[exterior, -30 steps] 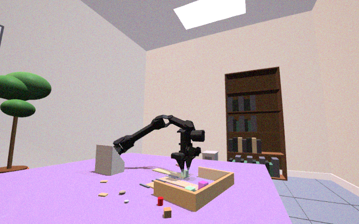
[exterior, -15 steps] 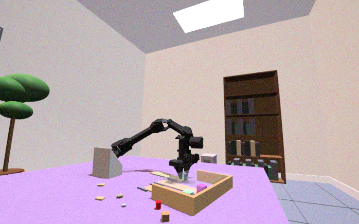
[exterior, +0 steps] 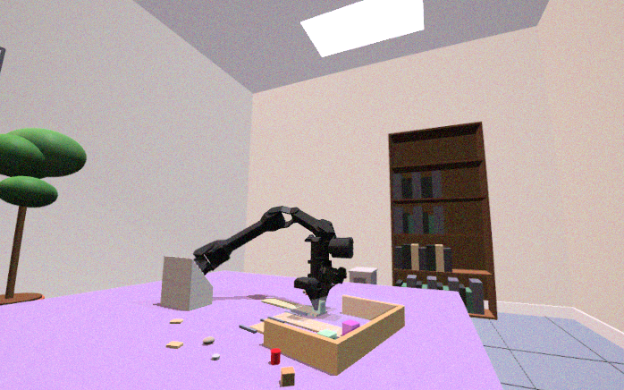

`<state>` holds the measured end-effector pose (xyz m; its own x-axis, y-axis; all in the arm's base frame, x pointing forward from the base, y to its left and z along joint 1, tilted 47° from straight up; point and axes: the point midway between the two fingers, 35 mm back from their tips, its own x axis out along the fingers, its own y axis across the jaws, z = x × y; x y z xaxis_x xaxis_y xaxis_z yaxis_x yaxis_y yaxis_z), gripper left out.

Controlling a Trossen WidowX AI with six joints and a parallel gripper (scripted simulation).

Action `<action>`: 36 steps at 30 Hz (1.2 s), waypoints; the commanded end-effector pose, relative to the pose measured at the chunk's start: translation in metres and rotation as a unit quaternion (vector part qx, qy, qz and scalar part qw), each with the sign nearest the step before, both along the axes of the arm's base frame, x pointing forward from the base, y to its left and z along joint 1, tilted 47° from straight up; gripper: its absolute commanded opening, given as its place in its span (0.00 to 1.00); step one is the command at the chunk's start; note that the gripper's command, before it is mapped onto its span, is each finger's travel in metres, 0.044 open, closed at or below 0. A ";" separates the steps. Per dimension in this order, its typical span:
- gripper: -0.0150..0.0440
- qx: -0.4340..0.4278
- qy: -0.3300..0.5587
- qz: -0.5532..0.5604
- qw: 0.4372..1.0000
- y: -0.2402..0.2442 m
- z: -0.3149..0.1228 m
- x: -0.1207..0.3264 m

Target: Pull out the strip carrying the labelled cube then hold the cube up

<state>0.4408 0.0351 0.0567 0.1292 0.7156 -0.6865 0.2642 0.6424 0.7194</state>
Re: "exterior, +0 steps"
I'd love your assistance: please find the red cylinder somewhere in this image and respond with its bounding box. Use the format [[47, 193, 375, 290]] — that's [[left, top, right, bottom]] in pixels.
[[271, 349, 281, 366]]

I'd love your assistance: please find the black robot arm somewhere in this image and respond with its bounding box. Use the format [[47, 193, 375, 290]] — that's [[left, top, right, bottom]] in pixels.
[[192, 206, 354, 285]]

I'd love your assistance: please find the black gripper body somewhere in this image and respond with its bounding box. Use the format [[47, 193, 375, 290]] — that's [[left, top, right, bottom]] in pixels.
[[293, 257, 332, 290]]

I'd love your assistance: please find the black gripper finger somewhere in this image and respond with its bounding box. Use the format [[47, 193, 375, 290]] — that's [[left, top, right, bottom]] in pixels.
[[305, 287, 324, 301], [319, 284, 335, 298]]

